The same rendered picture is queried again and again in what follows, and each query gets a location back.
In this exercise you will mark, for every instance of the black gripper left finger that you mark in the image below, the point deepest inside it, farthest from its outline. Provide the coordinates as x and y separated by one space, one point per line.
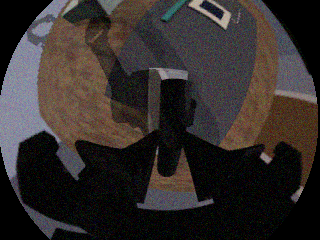
134 162

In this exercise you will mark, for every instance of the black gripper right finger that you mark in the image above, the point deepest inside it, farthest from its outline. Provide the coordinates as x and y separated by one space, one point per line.
211 166

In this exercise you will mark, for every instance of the beige tile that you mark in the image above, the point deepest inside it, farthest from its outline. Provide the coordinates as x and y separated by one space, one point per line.
210 9

